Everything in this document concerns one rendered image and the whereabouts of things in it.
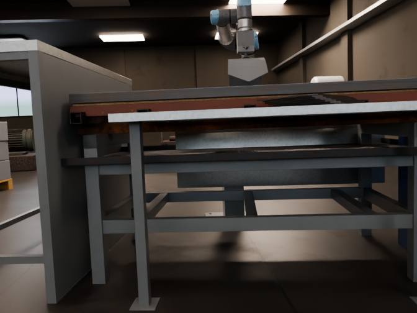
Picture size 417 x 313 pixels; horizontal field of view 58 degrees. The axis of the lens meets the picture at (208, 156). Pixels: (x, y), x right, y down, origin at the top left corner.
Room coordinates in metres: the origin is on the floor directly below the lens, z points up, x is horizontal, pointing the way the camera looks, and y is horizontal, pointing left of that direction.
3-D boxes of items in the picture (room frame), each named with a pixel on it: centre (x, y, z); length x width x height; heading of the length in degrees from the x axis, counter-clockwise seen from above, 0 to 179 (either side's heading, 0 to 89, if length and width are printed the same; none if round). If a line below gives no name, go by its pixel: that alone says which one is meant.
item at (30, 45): (2.15, 0.89, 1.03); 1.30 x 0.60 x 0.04; 176
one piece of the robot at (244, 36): (1.95, -0.21, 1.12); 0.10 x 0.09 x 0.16; 179
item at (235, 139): (2.38, -0.44, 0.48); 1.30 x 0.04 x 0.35; 86
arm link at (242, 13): (1.96, -0.21, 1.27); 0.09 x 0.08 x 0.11; 173
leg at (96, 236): (1.68, 0.52, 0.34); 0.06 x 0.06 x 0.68; 86
